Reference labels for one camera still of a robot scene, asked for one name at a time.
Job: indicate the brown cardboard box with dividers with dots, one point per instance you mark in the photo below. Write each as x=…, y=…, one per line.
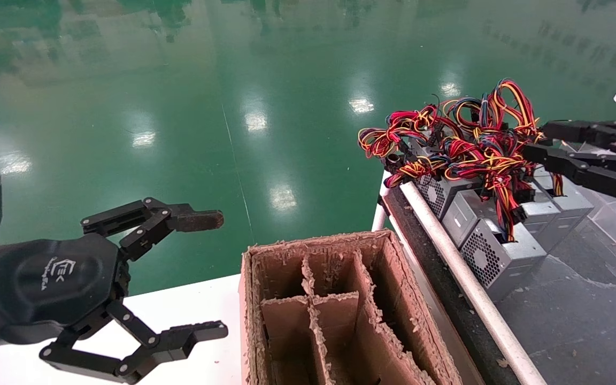
x=335, y=331

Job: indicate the long white frame pipe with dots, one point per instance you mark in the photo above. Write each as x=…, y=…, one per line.
x=463, y=272

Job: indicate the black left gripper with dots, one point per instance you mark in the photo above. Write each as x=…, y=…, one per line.
x=46, y=283

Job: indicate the short white frame pipe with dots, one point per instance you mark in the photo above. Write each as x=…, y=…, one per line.
x=378, y=219

